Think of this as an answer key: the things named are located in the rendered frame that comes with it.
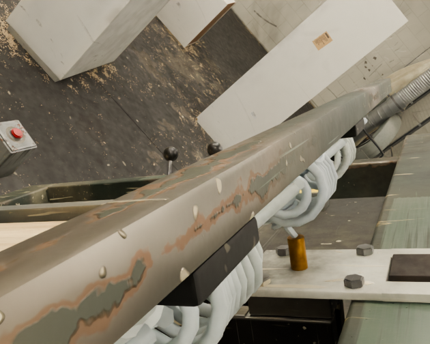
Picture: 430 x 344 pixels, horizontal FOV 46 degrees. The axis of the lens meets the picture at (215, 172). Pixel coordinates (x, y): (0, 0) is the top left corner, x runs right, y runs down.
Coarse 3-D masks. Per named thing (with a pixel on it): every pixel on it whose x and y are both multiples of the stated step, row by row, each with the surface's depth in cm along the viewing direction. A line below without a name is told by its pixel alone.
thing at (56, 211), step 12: (300, 192) 106; (312, 192) 104; (36, 204) 140; (48, 204) 138; (60, 204) 135; (72, 204) 132; (84, 204) 130; (96, 204) 127; (0, 216) 141; (12, 216) 139; (24, 216) 137; (36, 216) 136; (48, 216) 134; (60, 216) 132; (72, 216) 131
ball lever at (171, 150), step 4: (168, 148) 123; (172, 148) 123; (164, 152) 123; (168, 152) 122; (172, 152) 122; (176, 152) 123; (164, 156) 123; (168, 156) 122; (172, 156) 122; (176, 156) 123; (168, 160) 123; (172, 160) 123; (168, 164) 123; (168, 168) 123; (168, 172) 122
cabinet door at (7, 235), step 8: (0, 224) 132; (8, 224) 130; (16, 224) 128; (24, 224) 127; (32, 224) 126; (40, 224) 124; (48, 224) 123; (56, 224) 121; (0, 232) 123; (8, 232) 122; (16, 232) 121; (24, 232) 119; (32, 232) 118; (40, 232) 117; (0, 240) 115; (8, 240) 114; (16, 240) 112; (0, 248) 108
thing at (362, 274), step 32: (352, 128) 38; (320, 160) 42; (288, 256) 50; (320, 256) 49; (352, 256) 48; (384, 256) 46; (288, 288) 43; (320, 288) 42; (352, 288) 40; (384, 288) 40; (416, 288) 39; (256, 320) 46; (288, 320) 45; (320, 320) 44
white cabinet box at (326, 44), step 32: (352, 0) 425; (384, 0) 418; (320, 32) 441; (352, 32) 434; (384, 32) 427; (256, 64) 466; (288, 64) 458; (320, 64) 451; (352, 64) 443; (224, 96) 486; (256, 96) 477; (288, 96) 469; (224, 128) 498; (256, 128) 489
